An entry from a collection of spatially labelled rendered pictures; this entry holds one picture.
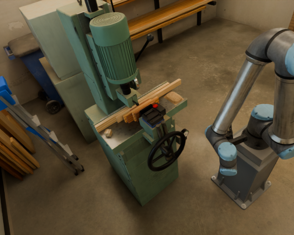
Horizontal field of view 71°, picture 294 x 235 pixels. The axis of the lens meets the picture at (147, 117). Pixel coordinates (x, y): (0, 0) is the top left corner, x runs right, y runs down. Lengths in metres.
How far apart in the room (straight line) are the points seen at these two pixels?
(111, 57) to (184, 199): 1.40
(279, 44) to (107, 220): 1.76
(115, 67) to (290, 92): 0.77
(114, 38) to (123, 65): 0.15
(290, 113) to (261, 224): 1.13
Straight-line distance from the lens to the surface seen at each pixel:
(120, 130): 1.29
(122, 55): 1.04
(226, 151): 1.15
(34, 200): 2.44
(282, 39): 0.91
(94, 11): 1.15
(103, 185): 2.17
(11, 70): 3.47
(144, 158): 1.46
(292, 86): 0.97
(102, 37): 1.01
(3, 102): 1.70
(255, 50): 0.97
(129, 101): 1.24
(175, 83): 1.51
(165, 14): 3.66
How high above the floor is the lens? 1.82
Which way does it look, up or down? 45 degrees down
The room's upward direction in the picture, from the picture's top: 12 degrees counter-clockwise
